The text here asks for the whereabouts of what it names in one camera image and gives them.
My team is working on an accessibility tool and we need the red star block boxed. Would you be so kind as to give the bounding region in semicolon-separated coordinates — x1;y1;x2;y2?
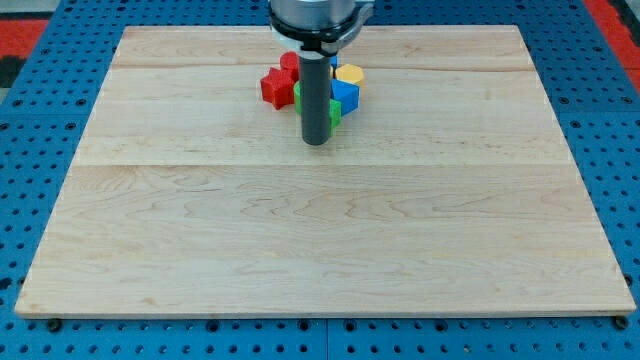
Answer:
260;68;296;110

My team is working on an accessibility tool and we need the green cube block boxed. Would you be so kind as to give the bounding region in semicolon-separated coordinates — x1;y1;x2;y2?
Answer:
329;99;342;136

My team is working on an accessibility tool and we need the green round block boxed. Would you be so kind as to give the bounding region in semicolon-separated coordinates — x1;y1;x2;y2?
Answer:
293;81;302;115

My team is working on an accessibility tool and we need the yellow hexagon block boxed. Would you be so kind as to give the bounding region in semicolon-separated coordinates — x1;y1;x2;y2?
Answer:
332;64;365;92

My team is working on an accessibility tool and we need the red round block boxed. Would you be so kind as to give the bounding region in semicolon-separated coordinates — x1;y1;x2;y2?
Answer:
279;51;299;82

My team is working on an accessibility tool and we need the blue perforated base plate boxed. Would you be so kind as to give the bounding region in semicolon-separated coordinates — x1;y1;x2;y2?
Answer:
1;0;639;359

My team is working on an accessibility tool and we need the blue pentagon block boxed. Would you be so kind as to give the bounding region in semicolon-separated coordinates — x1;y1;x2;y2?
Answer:
331;79;360;116

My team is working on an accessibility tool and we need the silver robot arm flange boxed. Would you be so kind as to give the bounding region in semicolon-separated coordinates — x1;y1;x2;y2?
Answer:
269;0;374;59

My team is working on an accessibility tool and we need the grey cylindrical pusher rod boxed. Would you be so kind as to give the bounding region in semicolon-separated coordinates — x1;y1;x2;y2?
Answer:
299;57;331;146

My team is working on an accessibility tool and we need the wooden board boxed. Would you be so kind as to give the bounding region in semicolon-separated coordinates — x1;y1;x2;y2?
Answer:
15;25;636;319

